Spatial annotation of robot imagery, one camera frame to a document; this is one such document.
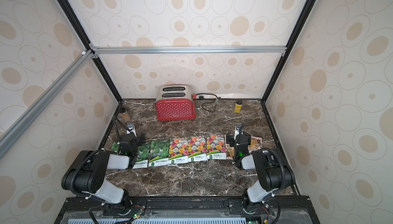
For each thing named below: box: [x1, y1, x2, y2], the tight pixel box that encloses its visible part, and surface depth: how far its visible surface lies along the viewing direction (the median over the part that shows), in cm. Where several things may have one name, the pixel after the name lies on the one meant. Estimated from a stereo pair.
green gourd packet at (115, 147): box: [111, 141, 122, 153], surface depth 96 cm
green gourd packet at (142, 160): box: [132, 144, 149, 170], surface depth 91 cm
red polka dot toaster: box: [155, 84, 196, 122], surface depth 102 cm
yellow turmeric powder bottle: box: [234, 99, 243, 114], surface depth 108 cm
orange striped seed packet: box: [225, 143, 235, 161], surface depth 94 cm
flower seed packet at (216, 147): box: [206, 133, 227, 160], surface depth 96 cm
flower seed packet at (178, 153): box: [167, 137, 189, 165], surface depth 94 cm
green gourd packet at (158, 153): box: [147, 139, 170, 168], surface depth 94 cm
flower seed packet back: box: [187, 135, 208, 163], surface depth 94 cm
